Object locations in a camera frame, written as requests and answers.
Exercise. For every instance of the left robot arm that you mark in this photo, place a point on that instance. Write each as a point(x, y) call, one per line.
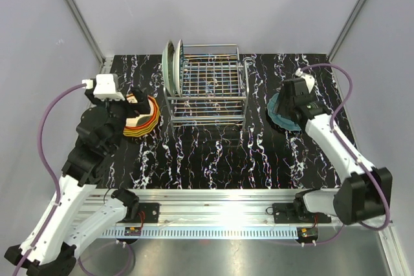
point(54, 246)

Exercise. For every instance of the controller board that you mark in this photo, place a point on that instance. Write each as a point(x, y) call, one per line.
point(132, 231)
point(308, 233)

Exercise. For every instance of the metal wire dish rack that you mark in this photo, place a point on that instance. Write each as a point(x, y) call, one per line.
point(215, 90)

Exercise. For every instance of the left controller board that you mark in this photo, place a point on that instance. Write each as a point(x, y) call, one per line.
point(132, 231)

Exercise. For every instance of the red-orange scalloped plate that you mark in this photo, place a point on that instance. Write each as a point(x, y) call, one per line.
point(154, 116)

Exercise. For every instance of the white plate teal rim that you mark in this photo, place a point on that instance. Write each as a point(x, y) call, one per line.
point(177, 66)

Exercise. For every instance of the left aluminium frame post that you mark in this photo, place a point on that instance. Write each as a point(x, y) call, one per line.
point(86, 31)

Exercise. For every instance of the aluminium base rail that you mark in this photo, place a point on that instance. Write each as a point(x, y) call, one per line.
point(195, 214)

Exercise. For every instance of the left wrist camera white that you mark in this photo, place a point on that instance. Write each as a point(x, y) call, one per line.
point(103, 87)

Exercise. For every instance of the aluminium frame post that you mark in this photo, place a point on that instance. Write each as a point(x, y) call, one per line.
point(350, 21)
point(86, 31)

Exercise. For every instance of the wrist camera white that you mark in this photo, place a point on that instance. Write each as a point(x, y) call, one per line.
point(103, 87)
point(309, 79)

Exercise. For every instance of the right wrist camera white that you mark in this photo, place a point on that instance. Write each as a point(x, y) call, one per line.
point(309, 79)

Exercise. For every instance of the cream plate with dark patch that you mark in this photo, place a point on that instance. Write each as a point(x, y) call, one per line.
point(139, 121)

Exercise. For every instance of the right controller board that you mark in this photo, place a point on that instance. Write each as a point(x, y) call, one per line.
point(308, 233)

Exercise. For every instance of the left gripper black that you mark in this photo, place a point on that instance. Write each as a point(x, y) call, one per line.
point(142, 106)

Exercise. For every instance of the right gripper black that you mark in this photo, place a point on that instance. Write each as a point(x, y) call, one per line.
point(281, 102)

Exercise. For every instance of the light green flower plate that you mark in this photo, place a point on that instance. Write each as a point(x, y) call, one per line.
point(167, 67)

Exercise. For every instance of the right aluminium frame post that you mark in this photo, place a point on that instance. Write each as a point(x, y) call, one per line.
point(350, 21)

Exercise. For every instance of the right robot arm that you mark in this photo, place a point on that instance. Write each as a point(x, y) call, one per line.
point(365, 190)

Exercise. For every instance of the yellow scalloped plate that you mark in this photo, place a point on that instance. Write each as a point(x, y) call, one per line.
point(142, 133)

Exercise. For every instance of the dark teal plate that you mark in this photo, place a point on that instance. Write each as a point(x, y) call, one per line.
point(277, 119)

